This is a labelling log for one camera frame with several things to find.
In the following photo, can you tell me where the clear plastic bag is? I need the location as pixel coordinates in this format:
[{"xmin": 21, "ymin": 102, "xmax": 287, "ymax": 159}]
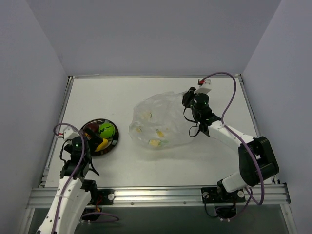
[{"xmin": 129, "ymin": 92, "xmax": 193, "ymax": 149}]

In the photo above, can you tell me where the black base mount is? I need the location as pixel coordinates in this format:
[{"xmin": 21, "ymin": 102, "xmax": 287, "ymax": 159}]
[
  {"xmin": 201, "ymin": 186, "xmax": 246, "ymax": 203},
  {"xmin": 89, "ymin": 189, "xmax": 115, "ymax": 205}
]

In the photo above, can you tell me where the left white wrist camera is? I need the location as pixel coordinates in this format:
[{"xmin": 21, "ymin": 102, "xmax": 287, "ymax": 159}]
[{"xmin": 57, "ymin": 127, "xmax": 79, "ymax": 141}]

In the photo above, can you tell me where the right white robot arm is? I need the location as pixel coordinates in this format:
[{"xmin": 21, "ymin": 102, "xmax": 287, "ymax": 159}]
[{"xmin": 182, "ymin": 87, "xmax": 279, "ymax": 201}]

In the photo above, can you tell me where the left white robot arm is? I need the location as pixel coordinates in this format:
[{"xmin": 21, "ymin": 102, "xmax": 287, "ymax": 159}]
[{"xmin": 36, "ymin": 136, "xmax": 98, "ymax": 234}]

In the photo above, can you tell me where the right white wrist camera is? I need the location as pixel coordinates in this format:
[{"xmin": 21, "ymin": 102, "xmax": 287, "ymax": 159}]
[{"xmin": 194, "ymin": 79, "xmax": 212, "ymax": 94}]

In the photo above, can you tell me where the yellow fake lemon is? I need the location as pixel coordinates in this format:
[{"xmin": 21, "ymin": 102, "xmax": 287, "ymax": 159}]
[{"xmin": 95, "ymin": 138, "xmax": 109, "ymax": 152}]

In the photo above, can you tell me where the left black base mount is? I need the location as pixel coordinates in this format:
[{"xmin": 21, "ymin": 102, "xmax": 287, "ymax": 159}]
[{"xmin": 89, "ymin": 189, "xmax": 115, "ymax": 205}]

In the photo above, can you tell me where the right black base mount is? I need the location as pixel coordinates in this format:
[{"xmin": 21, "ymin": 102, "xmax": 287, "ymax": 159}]
[{"xmin": 201, "ymin": 186, "xmax": 246, "ymax": 203}]

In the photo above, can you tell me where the green fake lime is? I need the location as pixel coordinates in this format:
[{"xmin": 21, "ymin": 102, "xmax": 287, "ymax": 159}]
[{"xmin": 98, "ymin": 122, "xmax": 116, "ymax": 139}]

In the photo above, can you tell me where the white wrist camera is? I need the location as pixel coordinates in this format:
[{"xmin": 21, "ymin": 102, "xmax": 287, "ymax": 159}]
[
  {"xmin": 194, "ymin": 79, "xmax": 212, "ymax": 94},
  {"xmin": 57, "ymin": 127, "xmax": 79, "ymax": 141}
]

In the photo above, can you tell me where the dark red fake fruit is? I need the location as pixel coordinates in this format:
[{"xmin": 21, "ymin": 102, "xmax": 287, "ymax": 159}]
[{"xmin": 85, "ymin": 122, "xmax": 99, "ymax": 133}]

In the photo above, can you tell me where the aluminium front rail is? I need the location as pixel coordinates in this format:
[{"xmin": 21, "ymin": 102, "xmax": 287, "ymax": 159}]
[{"xmin": 26, "ymin": 184, "xmax": 291, "ymax": 208}]

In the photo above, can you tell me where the round plate with dark rim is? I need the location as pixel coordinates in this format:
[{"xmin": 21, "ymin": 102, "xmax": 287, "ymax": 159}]
[{"xmin": 80, "ymin": 118, "xmax": 119, "ymax": 157}]

